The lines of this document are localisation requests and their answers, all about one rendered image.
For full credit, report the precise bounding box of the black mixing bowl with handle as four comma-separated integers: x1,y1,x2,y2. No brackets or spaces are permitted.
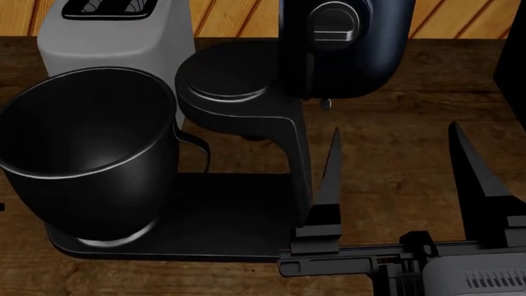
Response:
0,67,213,248

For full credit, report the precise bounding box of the black stand mixer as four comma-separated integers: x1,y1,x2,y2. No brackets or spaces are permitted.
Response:
44,39,318,264

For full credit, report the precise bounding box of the grey camera box on gripper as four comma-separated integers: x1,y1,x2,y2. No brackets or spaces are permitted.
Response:
418,259,526,296

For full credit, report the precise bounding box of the black box-shaped appliance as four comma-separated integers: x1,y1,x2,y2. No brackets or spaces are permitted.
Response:
492,0,526,94

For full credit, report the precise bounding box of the dark blue stand mixer head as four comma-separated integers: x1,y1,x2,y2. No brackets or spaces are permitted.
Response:
278,0,413,111

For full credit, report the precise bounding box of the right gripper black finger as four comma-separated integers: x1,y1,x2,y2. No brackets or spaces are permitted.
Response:
288,126,344,256
447,120,526,244

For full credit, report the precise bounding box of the grey two-slot toaster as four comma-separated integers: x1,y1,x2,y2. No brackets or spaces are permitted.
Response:
36,0,196,131

